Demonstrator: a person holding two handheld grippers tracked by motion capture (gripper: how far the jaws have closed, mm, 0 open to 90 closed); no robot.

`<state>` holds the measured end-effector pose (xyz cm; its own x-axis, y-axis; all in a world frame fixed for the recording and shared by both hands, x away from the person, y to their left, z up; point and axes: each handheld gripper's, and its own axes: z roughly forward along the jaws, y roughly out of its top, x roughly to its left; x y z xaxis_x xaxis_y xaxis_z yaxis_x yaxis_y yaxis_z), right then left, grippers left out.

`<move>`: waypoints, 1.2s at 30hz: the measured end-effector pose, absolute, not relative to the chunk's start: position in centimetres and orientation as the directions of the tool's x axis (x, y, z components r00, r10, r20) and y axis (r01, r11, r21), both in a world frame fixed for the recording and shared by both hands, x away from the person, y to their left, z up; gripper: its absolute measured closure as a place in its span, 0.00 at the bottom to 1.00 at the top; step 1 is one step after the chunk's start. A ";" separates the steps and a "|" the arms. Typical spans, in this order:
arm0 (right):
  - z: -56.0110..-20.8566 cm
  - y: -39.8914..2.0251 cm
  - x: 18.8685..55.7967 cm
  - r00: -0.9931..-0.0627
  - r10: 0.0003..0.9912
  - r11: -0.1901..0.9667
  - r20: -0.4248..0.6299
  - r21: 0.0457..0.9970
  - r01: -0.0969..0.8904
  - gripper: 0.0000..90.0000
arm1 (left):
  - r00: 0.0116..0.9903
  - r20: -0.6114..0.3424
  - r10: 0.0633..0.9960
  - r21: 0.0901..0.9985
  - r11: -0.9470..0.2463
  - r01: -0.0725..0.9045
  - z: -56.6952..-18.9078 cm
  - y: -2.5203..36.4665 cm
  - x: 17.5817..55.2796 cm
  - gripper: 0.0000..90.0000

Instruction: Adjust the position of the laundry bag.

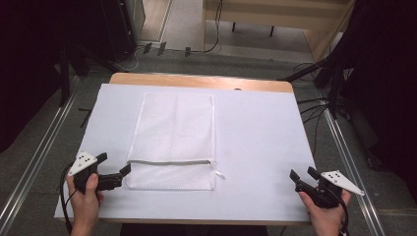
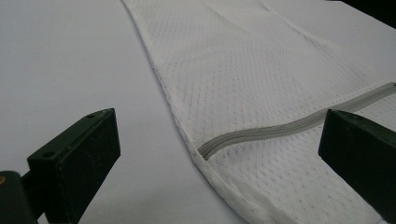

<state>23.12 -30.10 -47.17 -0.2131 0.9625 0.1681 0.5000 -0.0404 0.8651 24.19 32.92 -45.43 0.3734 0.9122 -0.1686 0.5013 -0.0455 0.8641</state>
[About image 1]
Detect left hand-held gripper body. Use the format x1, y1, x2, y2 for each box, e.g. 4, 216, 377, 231
67, 151, 99, 195

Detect white table sheet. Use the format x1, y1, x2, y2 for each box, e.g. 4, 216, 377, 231
53, 83, 318, 224

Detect person's left hand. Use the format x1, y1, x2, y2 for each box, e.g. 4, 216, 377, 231
66, 172, 105, 228

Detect black hanging cable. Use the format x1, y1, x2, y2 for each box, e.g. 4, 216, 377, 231
190, 0, 224, 55

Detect light wooden bench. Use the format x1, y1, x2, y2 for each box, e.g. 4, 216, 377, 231
202, 0, 357, 62

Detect black floor cables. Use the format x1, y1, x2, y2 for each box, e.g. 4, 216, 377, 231
293, 62, 332, 158

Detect white floor cable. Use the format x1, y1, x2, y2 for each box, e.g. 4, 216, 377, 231
112, 45, 147, 74

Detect aluminium floor rail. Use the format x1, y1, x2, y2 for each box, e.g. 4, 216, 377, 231
0, 92, 80, 232
322, 99, 387, 236

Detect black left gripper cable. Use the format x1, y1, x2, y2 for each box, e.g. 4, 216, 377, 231
59, 161, 77, 236

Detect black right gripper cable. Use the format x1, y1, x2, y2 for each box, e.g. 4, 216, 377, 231
328, 188, 351, 236

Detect white mesh laundry bag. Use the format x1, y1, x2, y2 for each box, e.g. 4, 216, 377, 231
125, 91, 227, 192

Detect wooden table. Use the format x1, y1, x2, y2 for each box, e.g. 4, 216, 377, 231
57, 72, 313, 227

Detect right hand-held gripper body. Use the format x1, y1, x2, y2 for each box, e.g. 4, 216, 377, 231
310, 169, 366, 210

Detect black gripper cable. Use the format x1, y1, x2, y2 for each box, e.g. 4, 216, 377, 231
59, 161, 77, 236
328, 188, 351, 236

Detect black cabinet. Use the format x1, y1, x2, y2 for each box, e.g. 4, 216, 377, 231
97, 0, 147, 63

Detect person's right hand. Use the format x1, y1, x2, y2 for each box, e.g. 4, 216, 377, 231
298, 189, 352, 231

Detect dark curtain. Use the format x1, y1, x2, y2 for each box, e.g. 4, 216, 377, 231
328, 0, 417, 205
0, 0, 109, 154

